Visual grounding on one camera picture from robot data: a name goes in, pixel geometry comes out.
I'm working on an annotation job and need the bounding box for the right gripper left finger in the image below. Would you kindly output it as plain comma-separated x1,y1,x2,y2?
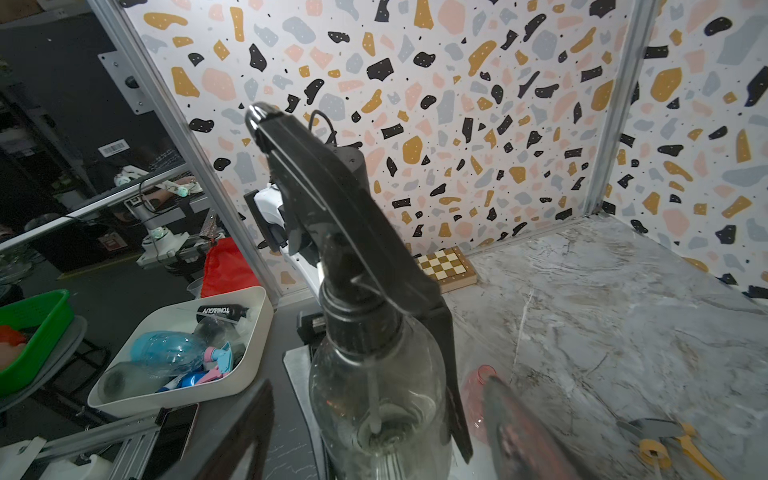
191,380,275,479

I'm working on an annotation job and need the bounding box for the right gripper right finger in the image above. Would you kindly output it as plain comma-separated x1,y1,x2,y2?
483,376,580,479

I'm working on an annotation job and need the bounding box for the black spray nozzle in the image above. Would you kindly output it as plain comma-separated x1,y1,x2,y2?
245,102,473,461

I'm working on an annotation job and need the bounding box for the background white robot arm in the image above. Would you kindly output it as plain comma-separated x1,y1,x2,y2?
123,189,210,270

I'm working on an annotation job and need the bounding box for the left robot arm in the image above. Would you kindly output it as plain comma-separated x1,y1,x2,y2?
244,109,370,296

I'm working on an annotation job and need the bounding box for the blue bottle in bin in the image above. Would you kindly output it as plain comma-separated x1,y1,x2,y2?
129,331,207,378

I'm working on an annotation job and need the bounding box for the white plastic bin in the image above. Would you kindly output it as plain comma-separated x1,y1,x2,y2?
87,286,273,418

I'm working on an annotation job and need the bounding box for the wooden chessboard box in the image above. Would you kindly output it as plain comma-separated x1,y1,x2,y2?
414,247,478,294

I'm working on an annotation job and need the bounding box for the green plastic basket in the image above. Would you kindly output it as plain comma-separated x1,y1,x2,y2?
1,289,74,397

